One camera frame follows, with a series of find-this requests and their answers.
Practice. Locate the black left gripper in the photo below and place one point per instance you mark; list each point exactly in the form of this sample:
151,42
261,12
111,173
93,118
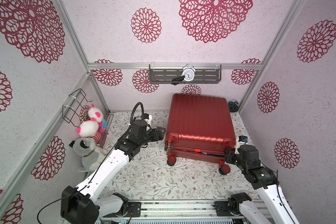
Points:
160,135

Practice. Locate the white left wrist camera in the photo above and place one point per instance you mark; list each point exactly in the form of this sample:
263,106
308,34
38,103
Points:
148,118

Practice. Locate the white pink plush toy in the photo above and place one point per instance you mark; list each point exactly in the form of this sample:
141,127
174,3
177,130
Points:
96,115

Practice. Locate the grey white plush dog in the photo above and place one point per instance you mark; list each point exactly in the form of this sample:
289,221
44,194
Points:
92,154

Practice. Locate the grey metal wall shelf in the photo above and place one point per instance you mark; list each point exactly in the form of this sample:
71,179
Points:
202,76

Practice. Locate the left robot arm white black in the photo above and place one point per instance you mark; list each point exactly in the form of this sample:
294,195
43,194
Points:
106,168

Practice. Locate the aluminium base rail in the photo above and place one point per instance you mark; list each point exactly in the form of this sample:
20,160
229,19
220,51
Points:
188,209

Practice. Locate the black wire wall basket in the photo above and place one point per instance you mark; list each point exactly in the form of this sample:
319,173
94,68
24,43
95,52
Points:
76,112

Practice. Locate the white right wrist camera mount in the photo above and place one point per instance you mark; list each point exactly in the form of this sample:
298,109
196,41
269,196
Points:
241,140

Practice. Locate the black object on shelf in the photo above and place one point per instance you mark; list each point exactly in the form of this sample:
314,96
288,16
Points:
177,80

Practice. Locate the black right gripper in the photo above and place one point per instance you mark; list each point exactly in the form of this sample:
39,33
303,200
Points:
229,155

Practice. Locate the red ribbed hard-shell suitcase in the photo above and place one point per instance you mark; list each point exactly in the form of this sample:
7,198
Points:
199,128

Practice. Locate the dark teal alarm clock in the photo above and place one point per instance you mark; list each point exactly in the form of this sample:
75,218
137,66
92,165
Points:
233,106

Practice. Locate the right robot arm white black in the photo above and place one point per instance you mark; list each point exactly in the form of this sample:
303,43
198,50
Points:
265,182

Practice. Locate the white alarm clock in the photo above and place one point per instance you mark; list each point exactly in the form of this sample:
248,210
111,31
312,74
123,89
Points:
189,73

